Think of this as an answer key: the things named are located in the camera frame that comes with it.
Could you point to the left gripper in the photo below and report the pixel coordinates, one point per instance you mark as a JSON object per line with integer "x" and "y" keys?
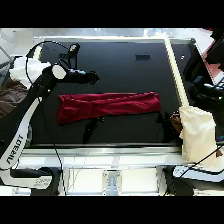
{"x": 88, "y": 77}

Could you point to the red T-shirt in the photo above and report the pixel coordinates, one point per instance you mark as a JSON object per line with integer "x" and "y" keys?
{"x": 106, "y": 106}

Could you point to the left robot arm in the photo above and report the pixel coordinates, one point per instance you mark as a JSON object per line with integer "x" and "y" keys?
{"x": 16, "y": 141}

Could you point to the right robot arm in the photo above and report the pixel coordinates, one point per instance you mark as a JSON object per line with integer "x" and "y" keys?
{"x": 206, "y": 95}

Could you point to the brown garment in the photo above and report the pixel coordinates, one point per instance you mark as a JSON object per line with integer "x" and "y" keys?
{"x": 11, "y": 96}
{"x": 175, "y": 122}

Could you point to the cream garment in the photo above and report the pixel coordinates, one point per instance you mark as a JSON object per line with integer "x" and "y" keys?
{"x": 198, "y": 133}

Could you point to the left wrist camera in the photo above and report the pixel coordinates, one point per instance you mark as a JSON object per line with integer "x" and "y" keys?
{"x": 74, "y": 47}

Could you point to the silver frame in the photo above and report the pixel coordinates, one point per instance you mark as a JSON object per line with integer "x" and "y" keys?
{"x": 111, "y": 181}

